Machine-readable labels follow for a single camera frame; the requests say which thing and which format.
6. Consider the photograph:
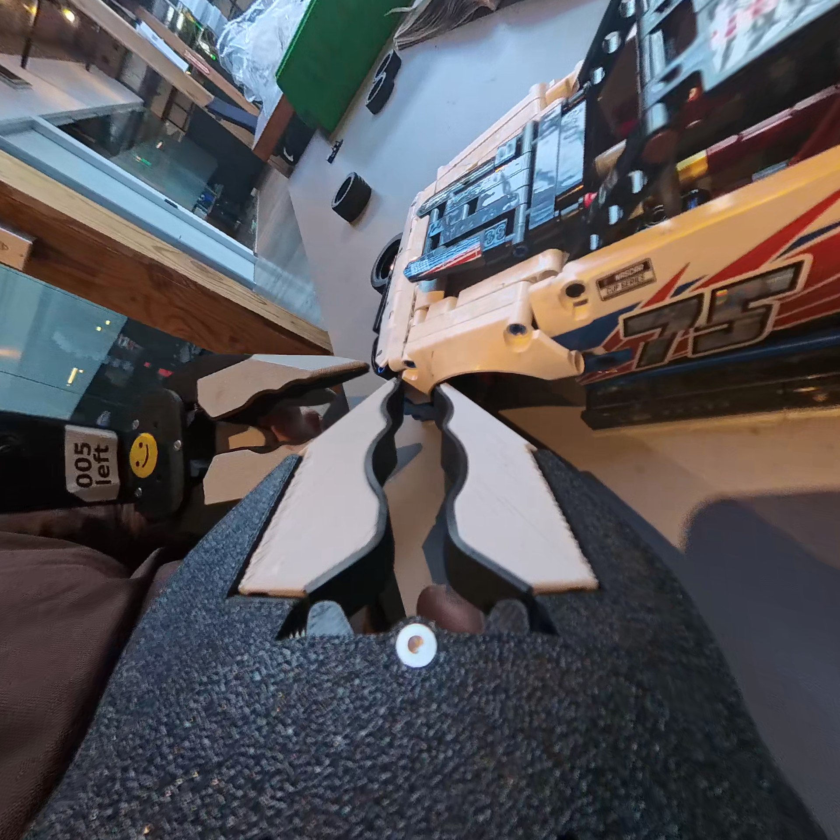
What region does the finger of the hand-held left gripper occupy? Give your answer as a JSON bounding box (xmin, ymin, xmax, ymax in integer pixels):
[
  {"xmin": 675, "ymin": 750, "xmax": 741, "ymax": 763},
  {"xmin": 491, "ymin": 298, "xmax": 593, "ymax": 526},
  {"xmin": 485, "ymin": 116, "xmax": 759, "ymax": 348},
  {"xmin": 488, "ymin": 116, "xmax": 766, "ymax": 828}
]
[
  {"xmin": 202, "ymin": 443, "xmax": 311, "ymax": 506},
  {"xmin": 196, "ymin": 353, "xmax": 370, "ymax": 421}
]

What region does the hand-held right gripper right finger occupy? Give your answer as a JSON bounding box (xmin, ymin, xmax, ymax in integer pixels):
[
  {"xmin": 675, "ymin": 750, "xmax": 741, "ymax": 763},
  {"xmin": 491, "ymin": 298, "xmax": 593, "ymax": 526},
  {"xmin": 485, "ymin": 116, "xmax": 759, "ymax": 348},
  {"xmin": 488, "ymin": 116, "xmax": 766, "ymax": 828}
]
[{"xmin": 434, "ymin": 382, "xmax": 599, "ymax": 595}]

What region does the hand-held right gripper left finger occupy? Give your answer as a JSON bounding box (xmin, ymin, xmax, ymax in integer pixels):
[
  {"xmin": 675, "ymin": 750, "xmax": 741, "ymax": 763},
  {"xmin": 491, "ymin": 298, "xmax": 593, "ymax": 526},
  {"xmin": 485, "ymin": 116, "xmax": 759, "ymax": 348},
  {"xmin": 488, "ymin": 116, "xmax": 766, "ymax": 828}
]
[{"xmin": 238, "ymin": 379, "xmax": 403, "ymax": 598}]

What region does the brick-built toy race car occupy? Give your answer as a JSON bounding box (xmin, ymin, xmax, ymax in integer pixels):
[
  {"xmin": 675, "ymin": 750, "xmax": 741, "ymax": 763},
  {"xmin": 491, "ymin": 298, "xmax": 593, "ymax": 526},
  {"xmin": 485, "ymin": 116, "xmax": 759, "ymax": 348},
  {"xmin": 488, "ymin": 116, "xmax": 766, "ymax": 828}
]
[{"xmin": 369, "ymin": 0, "xmax": 840, "ymax": 432}]

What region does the black rubber toy tyre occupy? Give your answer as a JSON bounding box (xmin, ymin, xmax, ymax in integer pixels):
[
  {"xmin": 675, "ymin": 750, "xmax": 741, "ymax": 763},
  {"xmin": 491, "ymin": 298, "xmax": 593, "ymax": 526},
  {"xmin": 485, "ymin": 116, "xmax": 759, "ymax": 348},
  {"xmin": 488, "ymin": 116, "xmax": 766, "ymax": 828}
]
[
  {"xmin": 331, "ymin": 172, "xmax": 373, "ymax": 224},
  {"xmin": 365, "ymin": 49, "xmax": 403, "ymax": 116}
]

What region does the person's left hand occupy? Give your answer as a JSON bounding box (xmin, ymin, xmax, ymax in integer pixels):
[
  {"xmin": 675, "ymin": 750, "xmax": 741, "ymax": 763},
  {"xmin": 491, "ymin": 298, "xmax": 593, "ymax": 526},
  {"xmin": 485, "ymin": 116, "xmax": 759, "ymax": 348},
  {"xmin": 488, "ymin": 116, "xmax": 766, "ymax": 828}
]
[{"xmin": 266, "ymin": 402, "xmax": 324, "ymax": 447}]

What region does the person's right hand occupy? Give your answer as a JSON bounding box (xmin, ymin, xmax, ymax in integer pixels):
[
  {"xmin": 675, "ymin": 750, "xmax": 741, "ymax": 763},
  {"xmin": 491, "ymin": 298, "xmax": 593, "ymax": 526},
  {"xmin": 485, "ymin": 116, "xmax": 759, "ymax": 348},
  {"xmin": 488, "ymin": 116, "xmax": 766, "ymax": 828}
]
[{"xmin": 416, "ymin": 584, "xmax": 488, "ymax": 635}]

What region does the glass door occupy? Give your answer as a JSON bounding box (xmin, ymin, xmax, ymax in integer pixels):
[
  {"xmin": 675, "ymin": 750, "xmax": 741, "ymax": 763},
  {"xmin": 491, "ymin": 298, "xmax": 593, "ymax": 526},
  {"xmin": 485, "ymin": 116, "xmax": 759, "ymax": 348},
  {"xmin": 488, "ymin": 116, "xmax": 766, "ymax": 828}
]
[{"xmin": 0, "ymin": 112, "xmax": 258, "ymax": 286}]

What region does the green plastic bin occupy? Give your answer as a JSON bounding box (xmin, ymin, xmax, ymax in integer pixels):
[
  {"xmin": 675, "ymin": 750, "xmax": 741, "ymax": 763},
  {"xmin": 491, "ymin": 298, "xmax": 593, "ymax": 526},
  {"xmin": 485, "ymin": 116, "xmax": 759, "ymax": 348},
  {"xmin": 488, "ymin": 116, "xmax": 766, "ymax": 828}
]
[{"xmin": 276, "ymin": 0, "xmax": 408, "ymax": 135}]

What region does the clear plastic sheet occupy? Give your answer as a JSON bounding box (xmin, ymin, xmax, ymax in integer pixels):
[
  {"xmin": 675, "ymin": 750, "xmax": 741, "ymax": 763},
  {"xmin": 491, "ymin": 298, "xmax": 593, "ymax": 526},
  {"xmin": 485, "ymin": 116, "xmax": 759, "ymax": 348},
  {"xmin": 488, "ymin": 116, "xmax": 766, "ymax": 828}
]
[{"xmin": 217, "ymin": 0, "xmax": 309, "ymax": 109}]

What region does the open building instruction booklet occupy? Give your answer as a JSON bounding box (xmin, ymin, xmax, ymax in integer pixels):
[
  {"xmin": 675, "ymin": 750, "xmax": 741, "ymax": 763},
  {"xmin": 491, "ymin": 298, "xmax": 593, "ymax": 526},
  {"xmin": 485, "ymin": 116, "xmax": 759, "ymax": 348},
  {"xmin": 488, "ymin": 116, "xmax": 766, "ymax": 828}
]
[{"xmin": 392, "ymin": 0, "xmax": 500, "ymax": 52}]

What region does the wooden building post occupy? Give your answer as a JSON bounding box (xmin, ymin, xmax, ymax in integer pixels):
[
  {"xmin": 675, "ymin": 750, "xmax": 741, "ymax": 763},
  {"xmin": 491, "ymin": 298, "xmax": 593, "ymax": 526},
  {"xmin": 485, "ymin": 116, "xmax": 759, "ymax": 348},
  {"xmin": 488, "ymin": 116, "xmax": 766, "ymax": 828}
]
[{"xmin": 0, "ymin": 147, "xmax": 333, "ymax": 357}]

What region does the small wooden wall plaque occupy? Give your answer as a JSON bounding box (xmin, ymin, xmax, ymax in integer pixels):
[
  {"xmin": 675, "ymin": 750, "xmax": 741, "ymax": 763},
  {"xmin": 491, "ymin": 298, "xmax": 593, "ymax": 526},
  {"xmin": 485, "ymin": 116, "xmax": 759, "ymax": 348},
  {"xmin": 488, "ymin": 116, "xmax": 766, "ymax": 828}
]
[{"xmin": 0, "ymin": 226, "xmax": 35, "ymax": 271}]

